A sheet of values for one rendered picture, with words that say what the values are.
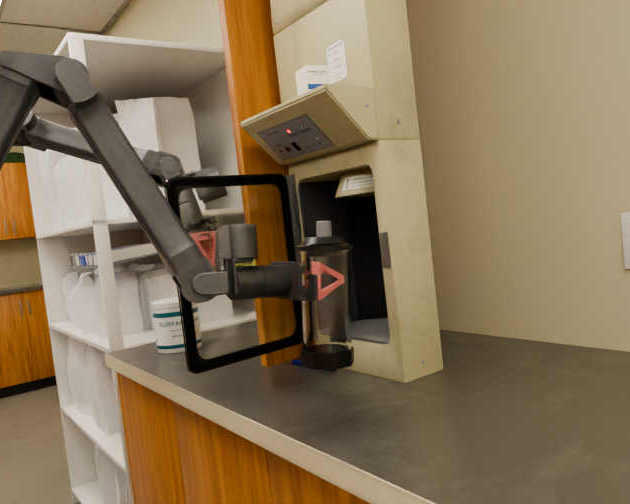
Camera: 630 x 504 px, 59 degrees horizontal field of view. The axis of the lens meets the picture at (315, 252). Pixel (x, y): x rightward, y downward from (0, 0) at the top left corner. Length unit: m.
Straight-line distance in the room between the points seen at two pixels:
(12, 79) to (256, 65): 0.61
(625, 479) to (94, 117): 0.88
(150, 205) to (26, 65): 0.27
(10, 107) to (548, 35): 1.06
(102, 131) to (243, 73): 0.51
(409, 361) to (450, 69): 0.78
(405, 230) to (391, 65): 0.32
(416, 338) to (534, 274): 0.40
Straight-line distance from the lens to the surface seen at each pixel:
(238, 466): 1.19
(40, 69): 0.99
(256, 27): 1.44
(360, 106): 1.07
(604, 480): 0.76
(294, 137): 1.19
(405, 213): 1.11
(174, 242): 0.92
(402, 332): 1.10
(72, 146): 1.42
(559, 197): 1.35
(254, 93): 1.39
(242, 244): 0.94
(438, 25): 1.59
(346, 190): 1.19
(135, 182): 0.94
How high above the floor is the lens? 1.27
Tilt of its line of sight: 3 degrees down
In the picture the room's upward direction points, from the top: 6 degrees counter-clockwise
